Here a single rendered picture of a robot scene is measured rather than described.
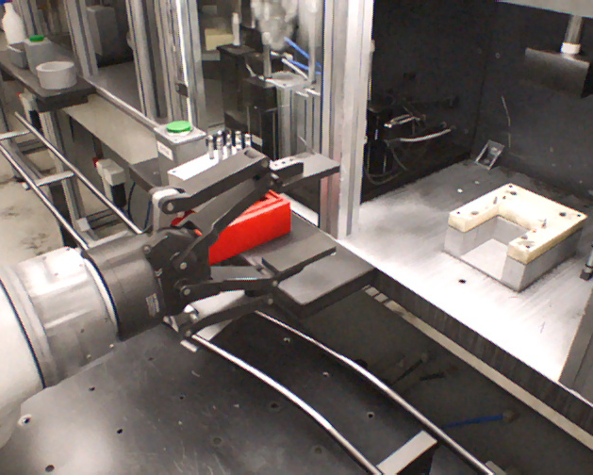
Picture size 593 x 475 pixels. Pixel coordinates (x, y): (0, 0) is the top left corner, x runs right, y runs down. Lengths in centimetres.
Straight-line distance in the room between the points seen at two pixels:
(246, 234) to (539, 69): 45
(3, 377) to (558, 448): 84
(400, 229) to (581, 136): 36
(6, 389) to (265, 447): 54
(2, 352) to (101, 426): 57
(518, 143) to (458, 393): 48
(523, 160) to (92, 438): 88
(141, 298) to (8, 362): 9
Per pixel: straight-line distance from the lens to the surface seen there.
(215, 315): 50
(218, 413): 94
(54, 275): 41
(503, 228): 91
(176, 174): 85
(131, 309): 42
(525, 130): 114
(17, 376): 41
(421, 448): 74
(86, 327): 41
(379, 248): 87
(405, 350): 115
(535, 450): 107
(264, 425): 92
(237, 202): 46
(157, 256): 44
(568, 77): 79
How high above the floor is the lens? 139
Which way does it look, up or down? 33 degrees down
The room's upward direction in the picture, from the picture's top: straight up
